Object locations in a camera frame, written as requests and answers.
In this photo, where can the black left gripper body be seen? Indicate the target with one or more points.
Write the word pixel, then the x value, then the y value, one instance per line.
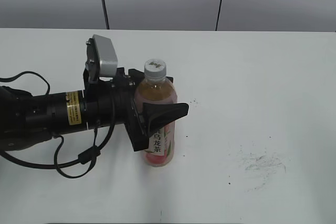
pixel 108 103

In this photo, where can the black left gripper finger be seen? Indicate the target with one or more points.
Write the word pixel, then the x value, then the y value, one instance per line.
pixel 157 116
pixel 136 77

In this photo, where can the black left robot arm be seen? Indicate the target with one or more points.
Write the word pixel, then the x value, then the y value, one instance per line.
pixel 27 120

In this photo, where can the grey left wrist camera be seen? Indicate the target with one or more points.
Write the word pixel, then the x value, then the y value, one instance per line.
pixel 101 58

